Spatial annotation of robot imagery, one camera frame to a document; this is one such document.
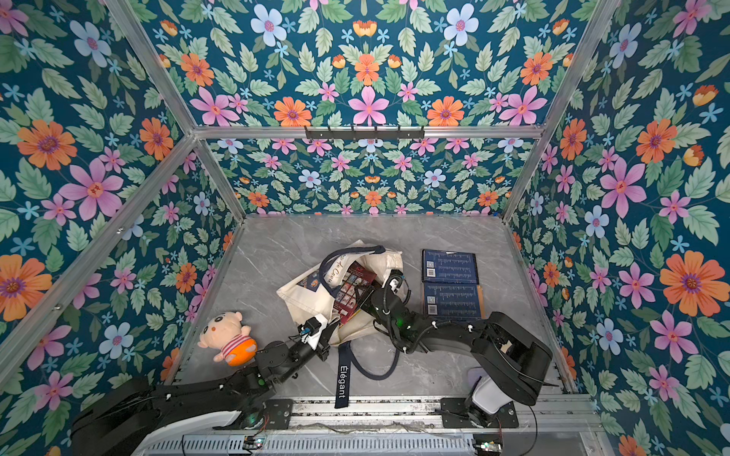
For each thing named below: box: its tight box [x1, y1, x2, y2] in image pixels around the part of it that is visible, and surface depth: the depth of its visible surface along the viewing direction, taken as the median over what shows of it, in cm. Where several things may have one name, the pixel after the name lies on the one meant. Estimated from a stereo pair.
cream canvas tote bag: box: [275, 240, 404, 409], surface depth 80 cm
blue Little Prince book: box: [422, 248, 480, 285], surface depth 103 cm
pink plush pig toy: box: [197, 311, 259, 367], surface depth 82 cm
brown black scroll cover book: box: [477, 285, 488, 320], surface depth 94 cm
